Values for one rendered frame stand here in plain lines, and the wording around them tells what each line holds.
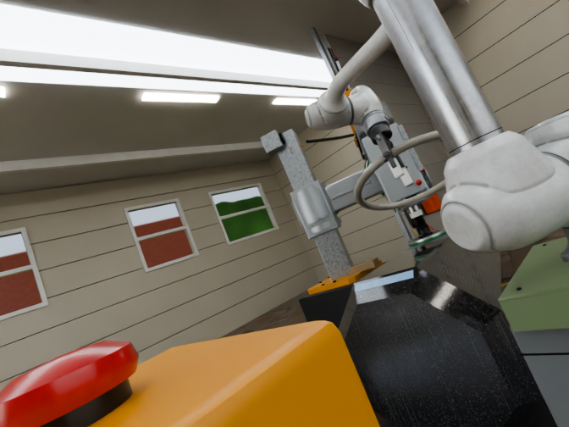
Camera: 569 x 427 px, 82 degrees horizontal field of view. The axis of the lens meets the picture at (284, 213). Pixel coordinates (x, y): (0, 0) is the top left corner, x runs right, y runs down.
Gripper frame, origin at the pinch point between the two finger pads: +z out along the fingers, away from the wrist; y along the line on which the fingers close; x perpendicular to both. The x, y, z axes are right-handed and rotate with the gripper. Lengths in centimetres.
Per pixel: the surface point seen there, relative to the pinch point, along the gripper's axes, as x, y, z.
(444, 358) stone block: 27, 52, 56
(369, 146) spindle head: 18, 60, -58
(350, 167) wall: 185, 556, -380
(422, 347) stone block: 33, 51, 50
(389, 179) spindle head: 18, 69, -38
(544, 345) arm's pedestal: -11, -19, 57
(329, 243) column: 91, 118, -41
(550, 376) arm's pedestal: -9, -16, 62
